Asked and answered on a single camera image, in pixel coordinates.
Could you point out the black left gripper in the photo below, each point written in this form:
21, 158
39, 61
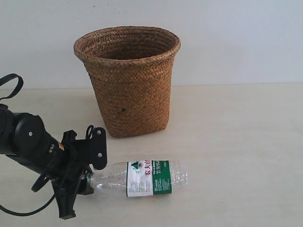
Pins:
68, 174

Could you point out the clear plastic water bottle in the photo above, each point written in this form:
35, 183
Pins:
140, 178

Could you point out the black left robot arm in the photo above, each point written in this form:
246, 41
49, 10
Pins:
24, 139

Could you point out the woven brown wicker basket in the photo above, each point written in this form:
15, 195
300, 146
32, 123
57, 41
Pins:
130, 69

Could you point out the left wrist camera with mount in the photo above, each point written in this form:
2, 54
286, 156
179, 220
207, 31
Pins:
93, 149

